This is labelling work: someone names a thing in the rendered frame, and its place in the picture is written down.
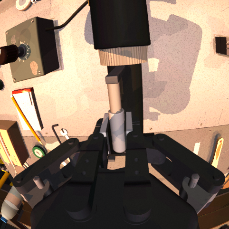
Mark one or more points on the white paper cup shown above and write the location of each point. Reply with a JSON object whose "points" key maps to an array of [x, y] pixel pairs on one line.
{"points": [[10, 204]]}

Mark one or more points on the blue object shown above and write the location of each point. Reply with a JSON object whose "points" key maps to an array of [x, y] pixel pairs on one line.
{"points": [[2, 222]]}

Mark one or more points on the small white card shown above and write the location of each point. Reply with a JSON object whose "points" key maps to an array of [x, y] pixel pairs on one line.
{"points": [[196, 148]]}

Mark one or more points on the green tape roll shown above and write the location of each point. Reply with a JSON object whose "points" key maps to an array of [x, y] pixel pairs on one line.
{"points": [[38, 152]]}

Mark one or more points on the white notepad with red edge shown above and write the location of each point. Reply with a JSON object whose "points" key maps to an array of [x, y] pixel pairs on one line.
{"points": [[26, 109]]}

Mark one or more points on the grey and beige cylinder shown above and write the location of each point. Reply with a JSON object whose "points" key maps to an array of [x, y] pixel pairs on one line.
{"points": [[117, 125]]}

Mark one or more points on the dark green round object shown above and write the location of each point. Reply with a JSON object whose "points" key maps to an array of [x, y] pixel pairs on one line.
{"points": [[1, 84]]}

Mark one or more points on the silver wrench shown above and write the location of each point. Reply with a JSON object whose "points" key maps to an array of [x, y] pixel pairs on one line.
{"points": [[64, 132]]}

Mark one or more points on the dark brown knob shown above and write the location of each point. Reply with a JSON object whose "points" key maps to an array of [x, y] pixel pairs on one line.
{"points": [[8, 54]]}

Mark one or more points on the yellow pencil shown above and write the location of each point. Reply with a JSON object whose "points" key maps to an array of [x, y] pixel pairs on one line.
{"points": [[23, 116]]}

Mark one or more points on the yellow bar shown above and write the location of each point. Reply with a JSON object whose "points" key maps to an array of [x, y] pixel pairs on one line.
{"points": [[3, 179]]}

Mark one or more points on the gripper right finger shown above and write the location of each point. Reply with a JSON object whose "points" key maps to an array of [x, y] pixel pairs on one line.
{"points": [[136, 161]]}

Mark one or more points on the brown and yellow box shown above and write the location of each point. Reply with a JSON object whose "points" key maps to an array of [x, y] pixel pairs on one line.
{"points": [[10, 143]]}

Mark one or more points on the olive control box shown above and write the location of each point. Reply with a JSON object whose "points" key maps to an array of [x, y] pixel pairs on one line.
{"points": [[30, 50]]}

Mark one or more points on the yellow and orange flat tool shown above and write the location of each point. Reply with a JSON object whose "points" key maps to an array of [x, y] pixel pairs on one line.
{"points": [[217, 152]]}

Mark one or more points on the cream plaque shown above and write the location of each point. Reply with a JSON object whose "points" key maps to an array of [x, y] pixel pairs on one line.
{"points": [[153, 64]]}

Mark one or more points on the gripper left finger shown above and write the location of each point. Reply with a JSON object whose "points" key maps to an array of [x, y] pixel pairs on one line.
{"points": [[53, 161]]}

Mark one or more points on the white round dial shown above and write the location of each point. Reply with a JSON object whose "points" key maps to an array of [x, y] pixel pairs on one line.
{"points": [[22, 4]]}

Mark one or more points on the black hex key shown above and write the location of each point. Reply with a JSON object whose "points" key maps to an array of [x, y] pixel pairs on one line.
{"points": [[55, 132]]}

